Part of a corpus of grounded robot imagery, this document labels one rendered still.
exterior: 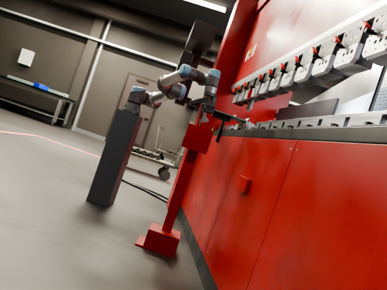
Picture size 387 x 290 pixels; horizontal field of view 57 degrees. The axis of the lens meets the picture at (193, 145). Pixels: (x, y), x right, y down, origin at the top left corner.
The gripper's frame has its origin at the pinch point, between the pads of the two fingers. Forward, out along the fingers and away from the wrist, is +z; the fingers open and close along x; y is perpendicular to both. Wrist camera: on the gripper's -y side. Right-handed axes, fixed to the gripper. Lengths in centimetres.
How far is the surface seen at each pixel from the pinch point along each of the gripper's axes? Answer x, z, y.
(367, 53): -96, -31, 52
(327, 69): -67, -31, 49
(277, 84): -8, -34, 40
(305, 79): -45, -31, 46
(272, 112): 147, -41, 72
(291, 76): -27, -35, 43
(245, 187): -54, 28, 28
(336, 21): -60, -56, 50
